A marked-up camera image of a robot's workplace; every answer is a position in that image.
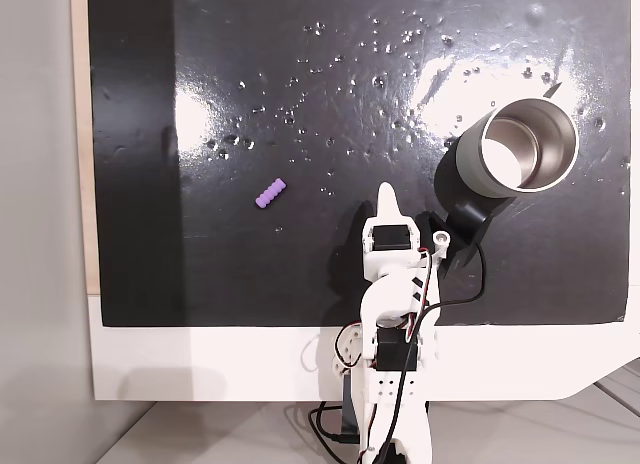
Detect purple ribbed pen grip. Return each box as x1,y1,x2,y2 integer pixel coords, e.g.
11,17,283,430
254,177,288,210

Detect thin white cable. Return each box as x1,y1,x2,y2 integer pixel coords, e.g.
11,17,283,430
298,332,322,374

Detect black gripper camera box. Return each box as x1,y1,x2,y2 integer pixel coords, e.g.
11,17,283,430
417,196,495,279

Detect black camera cable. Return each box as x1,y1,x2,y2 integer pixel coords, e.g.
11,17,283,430
359,243,490,464

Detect black glossy table mat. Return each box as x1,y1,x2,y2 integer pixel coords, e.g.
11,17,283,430
87,0,631,330

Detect red and white motor wires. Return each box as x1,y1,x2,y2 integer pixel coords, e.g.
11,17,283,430
405,247,437,341

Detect grey steel-lined cup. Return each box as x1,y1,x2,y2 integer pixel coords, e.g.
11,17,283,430
433,97,581,209

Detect light wooden board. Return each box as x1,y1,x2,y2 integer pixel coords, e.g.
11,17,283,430
69,0,104,298

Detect black power cable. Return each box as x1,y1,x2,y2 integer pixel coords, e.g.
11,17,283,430
308,402,362,446

